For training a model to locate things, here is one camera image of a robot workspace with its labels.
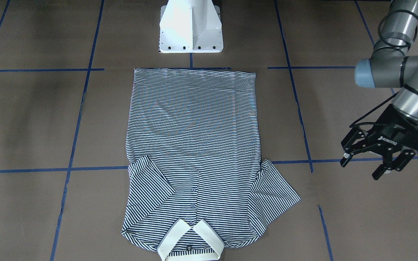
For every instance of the striped polo shirt white collar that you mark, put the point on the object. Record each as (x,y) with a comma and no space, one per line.
(197,180)

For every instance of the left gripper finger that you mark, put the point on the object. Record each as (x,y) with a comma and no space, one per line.
(355,142)
(389,164)

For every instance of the white pedestal column base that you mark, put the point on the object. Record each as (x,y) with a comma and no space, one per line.
(190,26)

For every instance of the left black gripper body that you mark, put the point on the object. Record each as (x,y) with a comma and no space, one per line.
(386,136)

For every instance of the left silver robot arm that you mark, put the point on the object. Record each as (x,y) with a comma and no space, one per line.
(393,64)

